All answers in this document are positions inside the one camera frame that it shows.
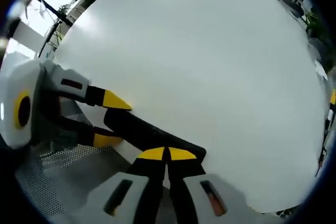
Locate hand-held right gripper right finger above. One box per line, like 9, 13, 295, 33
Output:
167, 146, 264, 224

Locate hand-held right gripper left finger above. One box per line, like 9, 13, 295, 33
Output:
86, 146, 169, 224

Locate black remote control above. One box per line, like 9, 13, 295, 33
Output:
103, 108, 207, 177

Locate grey mesh chair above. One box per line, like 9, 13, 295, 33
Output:
15, 103, 133, 218

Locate black tripod stand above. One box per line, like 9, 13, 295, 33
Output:
25, 0, 76, 51

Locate spare hand-held gripper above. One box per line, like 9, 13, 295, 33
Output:
316, 87, 336, 177

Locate white crumpled paper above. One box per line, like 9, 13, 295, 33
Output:
314, 59, 329, 80

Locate green potted plant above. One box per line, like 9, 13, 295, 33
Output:
305, 10, 329, 41

